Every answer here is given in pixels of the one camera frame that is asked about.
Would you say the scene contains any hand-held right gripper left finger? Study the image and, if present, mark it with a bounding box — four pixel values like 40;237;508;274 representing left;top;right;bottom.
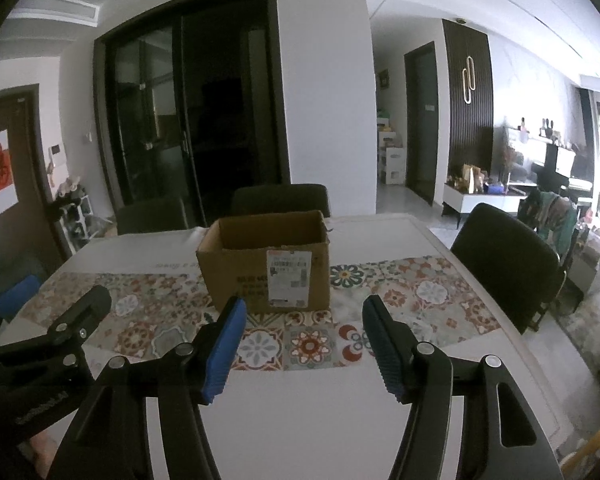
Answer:
45;296;249;480

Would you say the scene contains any brown cardboard box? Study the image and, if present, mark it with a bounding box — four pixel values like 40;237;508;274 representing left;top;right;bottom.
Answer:
196;210;332;314

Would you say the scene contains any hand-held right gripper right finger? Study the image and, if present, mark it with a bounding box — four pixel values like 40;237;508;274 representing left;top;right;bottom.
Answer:
362;294;563;480

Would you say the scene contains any stack of white boxes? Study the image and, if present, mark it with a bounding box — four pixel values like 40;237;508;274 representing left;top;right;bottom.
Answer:
377;117;406;186

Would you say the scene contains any shoe rack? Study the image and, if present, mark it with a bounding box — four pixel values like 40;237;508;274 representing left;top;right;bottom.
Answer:
50;175;97;257

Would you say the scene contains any person's left forearm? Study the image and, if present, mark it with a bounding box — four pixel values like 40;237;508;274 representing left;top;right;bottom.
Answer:
27;432;65;470

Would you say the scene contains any patterned table mat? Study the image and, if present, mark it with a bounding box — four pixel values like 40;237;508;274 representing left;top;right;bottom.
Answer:
0;212;600;480

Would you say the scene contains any dark sliding glass door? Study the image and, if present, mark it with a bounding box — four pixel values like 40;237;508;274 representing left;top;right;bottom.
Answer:
93;0;291;234

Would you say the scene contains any yellow wooden chair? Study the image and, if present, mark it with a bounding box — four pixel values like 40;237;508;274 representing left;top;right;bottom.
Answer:
560;424;600;480

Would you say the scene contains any red and white door poster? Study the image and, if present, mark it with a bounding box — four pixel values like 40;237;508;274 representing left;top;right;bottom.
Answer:
0;129;21;219

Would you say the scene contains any ceiling air vent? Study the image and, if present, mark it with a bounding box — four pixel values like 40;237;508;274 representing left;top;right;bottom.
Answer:
16;0;100;27

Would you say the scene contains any clothes rack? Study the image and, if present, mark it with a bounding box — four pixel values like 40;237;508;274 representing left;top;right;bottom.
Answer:
519;189;582;262

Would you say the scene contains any white sideboard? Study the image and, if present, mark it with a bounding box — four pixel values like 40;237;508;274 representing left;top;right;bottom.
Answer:
442;180;527;227

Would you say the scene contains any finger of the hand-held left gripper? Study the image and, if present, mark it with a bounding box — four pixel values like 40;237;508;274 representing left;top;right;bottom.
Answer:
0;274;42;347
0;285;112;364

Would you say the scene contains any dark hallway door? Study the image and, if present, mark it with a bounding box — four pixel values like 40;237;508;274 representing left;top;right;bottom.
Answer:
404;41;439;206

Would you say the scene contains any dark dining chair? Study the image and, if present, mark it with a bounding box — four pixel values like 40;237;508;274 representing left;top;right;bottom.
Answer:
450;203;567;336
116;196;190;235
231;183;332;219

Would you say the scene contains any brown wooden door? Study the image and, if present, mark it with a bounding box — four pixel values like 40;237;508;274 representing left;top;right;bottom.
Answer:
0;84;70;267

